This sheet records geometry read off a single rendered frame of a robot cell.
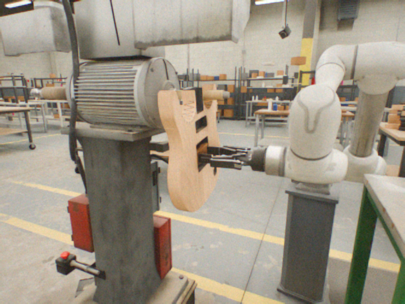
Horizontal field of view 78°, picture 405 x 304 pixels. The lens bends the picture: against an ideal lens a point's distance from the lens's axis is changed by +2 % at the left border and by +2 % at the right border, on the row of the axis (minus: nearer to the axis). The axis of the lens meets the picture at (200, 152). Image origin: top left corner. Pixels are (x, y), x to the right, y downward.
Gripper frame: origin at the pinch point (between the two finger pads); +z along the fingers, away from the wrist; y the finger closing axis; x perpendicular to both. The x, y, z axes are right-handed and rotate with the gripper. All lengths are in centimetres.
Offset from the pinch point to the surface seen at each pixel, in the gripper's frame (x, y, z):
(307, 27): 83, 709, 0
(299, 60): 15, 381, -6
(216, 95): 18.6, 6.6, -2.5
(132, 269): -53, -9, 33
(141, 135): 5.0, -0.3, 24.6
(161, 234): -50, 11, 31
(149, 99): 18.6, -2.5, 17.6
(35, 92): 20, 6, 87
